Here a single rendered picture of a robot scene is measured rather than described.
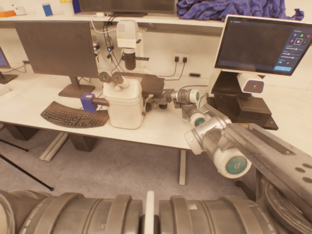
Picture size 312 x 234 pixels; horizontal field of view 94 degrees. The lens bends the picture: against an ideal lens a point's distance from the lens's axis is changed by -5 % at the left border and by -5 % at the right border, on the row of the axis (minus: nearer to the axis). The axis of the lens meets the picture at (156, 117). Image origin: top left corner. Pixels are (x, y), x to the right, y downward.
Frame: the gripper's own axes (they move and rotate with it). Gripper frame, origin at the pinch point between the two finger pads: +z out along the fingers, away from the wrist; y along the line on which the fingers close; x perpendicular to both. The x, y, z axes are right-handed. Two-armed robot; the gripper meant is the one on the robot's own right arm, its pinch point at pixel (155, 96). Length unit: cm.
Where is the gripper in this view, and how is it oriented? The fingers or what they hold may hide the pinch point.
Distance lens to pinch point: 105.8
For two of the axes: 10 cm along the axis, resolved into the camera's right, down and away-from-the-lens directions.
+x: -2.7, -8.3, -4.8
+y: 5.3, -5.5, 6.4
